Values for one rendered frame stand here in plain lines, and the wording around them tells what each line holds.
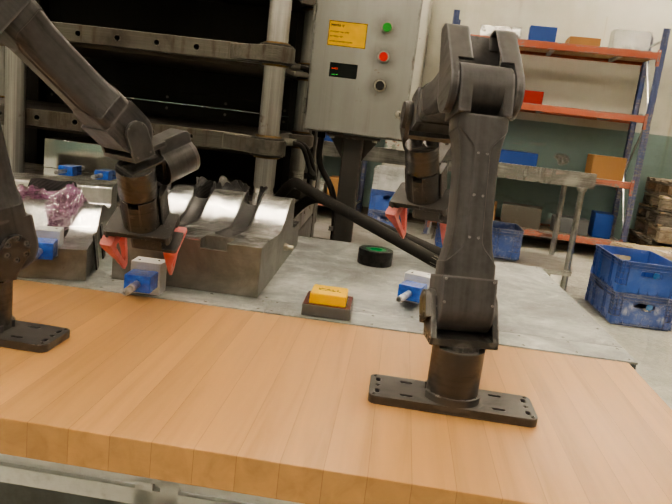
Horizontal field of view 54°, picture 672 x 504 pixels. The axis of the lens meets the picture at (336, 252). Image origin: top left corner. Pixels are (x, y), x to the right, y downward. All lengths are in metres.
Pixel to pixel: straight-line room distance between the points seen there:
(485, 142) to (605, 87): 7.07
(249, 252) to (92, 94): 0.38
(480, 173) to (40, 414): 0.55
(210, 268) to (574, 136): 6.85
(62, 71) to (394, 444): 0.61
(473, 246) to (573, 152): 7.03
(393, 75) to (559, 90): 5.90
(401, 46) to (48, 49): 1.24
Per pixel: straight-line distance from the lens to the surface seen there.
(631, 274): 4.66
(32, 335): 0.93
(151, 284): 1.10
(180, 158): 1.04
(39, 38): 0.92
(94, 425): 0.72
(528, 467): 0.74
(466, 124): 0.81
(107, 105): 0.96
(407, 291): 1.19
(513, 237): 4.87
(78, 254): 1.20
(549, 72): 7.79
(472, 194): 0.80
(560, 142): 7.79
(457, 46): 0.86
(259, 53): 1.87
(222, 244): 1.20
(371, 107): 1.97
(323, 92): 1.98
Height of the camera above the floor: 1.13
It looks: 12 degrees down
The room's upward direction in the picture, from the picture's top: 7 degrees clockwise
